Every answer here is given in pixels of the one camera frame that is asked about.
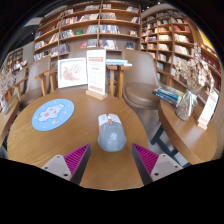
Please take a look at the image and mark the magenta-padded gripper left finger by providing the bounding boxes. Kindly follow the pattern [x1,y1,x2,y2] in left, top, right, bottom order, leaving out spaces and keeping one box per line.
[41,143,92,186]

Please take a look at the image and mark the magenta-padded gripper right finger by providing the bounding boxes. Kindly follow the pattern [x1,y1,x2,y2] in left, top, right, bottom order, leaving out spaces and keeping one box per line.
[131,143,184,186]

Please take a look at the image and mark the grey computer mouse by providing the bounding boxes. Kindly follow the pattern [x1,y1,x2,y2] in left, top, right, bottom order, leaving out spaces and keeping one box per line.
[97,113,128,153]

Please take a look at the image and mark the round blue mouse pad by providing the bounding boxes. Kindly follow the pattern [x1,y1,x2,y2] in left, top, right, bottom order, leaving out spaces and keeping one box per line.
[31,98,75,132]

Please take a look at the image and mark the stack of books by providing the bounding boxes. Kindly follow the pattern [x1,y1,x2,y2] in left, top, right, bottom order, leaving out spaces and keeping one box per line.
[152,83,185,108]

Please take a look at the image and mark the brown padded wooden armchair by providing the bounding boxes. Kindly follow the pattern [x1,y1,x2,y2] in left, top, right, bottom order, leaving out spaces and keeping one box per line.
[49,46,123,99]
[11,64,31,101]
[18,55,58,108]
[116,49,168,111]

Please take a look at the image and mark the small white sign on stand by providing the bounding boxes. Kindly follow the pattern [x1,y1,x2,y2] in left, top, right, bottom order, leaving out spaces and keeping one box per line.
[196,89,220,131]

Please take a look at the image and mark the white framed floral picture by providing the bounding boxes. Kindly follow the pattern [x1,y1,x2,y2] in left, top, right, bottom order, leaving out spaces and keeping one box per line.
[57,57,88,89]

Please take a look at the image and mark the white sign on wooden base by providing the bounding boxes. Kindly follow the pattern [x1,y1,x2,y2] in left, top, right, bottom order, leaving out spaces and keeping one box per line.
[85,48,109,101]

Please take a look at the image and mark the pile of light blue books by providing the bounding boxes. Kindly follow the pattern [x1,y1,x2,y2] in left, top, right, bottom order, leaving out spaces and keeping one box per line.
[104,58,133,68]

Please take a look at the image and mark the distant wooden bookshelf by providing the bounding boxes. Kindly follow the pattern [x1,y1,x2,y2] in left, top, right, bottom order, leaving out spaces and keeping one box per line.
[4,48,29,76]

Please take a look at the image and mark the tall wooden bookshelf with books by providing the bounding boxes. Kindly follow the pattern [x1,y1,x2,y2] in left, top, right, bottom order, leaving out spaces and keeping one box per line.
[139,9,223,101]

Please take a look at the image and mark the wide wooden bookshelf with books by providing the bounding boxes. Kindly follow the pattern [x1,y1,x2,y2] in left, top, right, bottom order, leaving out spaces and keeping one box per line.
[32,2,143,68]

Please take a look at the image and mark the white ceiling vent panel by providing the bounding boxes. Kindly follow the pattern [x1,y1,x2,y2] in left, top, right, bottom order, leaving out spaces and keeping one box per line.
[23,16,44,28]

